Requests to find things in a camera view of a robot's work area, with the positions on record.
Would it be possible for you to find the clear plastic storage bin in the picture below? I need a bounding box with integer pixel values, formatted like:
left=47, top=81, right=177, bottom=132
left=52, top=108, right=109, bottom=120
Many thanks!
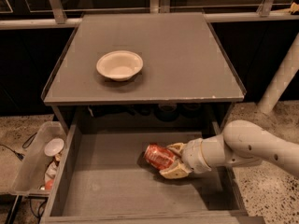
left=9, top=121, right=66, bottom=197

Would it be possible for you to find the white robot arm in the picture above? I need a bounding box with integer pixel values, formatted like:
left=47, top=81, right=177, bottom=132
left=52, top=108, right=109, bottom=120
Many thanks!
left=160, top=120, right=299, bottom=179

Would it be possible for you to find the open grey top drawer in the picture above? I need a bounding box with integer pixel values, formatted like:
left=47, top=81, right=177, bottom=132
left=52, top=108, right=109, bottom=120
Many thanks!
left=41, top=118, right=265, bottom=224

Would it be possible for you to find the metal window railing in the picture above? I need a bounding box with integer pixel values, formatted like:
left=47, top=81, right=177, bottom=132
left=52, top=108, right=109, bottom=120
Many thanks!
left=0, top=0, right=298, bottom=30

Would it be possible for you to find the grey cabinet with flat top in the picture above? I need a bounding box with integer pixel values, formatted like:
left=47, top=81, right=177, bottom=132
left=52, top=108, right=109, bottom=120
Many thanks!
left=41, top=12, right=247, bottom=133

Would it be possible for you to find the orange object in bin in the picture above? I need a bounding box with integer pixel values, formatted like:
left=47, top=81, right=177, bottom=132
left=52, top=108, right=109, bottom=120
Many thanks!
left=45, top=179, right=54, bottom=189

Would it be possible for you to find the white diagonal support post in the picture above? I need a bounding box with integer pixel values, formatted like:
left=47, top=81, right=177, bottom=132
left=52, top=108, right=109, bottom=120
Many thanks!
left=258, top=42, right=299, bottom=114

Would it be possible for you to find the white paper bowl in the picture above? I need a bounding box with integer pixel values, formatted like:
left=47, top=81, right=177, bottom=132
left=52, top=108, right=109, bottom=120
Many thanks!
left=96, top=50, right=143, bottom=81

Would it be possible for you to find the black power cable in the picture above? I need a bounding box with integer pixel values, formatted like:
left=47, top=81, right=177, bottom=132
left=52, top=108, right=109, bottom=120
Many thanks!
left=0, top=132, right=38, bottom=161

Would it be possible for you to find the white bowl in bin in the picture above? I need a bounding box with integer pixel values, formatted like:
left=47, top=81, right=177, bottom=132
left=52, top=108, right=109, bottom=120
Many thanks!
left=44, top=138, right=64, bottom=157

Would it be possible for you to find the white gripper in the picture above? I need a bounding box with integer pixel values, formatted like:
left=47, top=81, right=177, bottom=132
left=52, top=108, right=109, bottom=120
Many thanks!
left=160, top=138, right=211, bottom=179

